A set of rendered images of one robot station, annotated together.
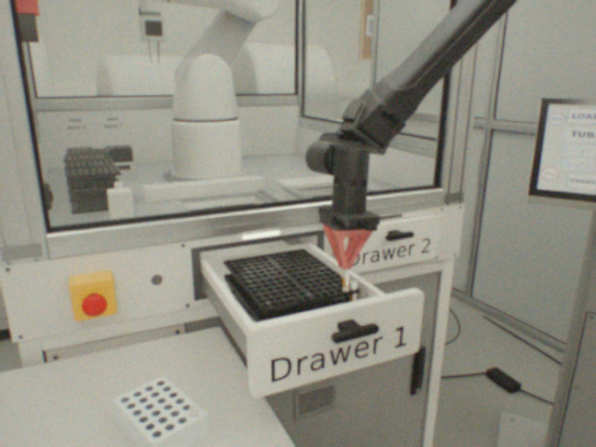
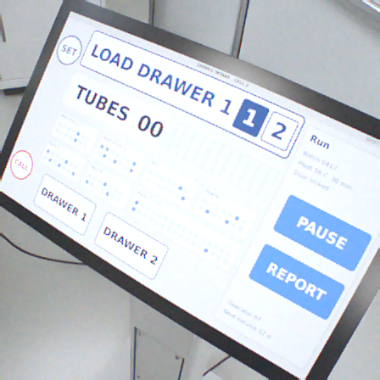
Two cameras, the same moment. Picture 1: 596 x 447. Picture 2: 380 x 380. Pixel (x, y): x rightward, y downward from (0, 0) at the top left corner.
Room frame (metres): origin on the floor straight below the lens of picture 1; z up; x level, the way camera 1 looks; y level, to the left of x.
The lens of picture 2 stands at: (0.77, -0.89, 1.45)
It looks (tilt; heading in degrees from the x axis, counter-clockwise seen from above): 45 degrees down; 0
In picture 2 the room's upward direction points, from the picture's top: 8 degrees clockwise
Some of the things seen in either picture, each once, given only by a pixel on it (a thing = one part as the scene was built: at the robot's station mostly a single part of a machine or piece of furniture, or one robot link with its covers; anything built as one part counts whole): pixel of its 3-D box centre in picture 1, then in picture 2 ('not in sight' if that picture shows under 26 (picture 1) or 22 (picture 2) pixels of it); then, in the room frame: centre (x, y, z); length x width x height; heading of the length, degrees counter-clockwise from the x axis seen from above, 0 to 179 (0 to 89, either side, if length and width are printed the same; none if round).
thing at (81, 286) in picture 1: (93, 295); not in sight; (0.76, 0.36, 0.88); 0.07 x 0.05 x 0.07; 115
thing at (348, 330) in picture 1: (351, 329); not in sight; (0.60, -0.08, 0.91); 0.07 x 0.04 x 0.01; 115
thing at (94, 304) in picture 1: (94, 304); not in sight; (0.73, 0.35, 0.88); 0.04 x 0.03 x 0.04; 115
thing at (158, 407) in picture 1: (159, 417); not in sight; (0.56, 0.20, 0.78); 0.12 x 0.08 x 0.04; 44
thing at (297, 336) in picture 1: (341, 339); not in sight; (0.62, -0.06, 0.87); 0.29 x 0.02 x 0.11; 115
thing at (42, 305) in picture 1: (217, 207); not in sight; (1.37, 0.24, 0.87); 1.02 x 0.95 x 0.14; 115
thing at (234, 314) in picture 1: (284, 290); not in sight; (0.81, 0.02, 0.86); 0.40 x 0.26 x 0.06; 25
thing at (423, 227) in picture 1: (388, 244); not in sight; (1.05, -0.21, 0.87); 0.29 x 0.02 x 0.11; 115
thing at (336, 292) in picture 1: (311, 298); not in sight; (0.71, -0.02, 0.90); 0.18 x 0.02 x 0.01; 115
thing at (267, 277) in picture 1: (287, 290); not in sight; (0.80, 0.02, 0.87); 0.22 x 0.18 x 0.06; 25
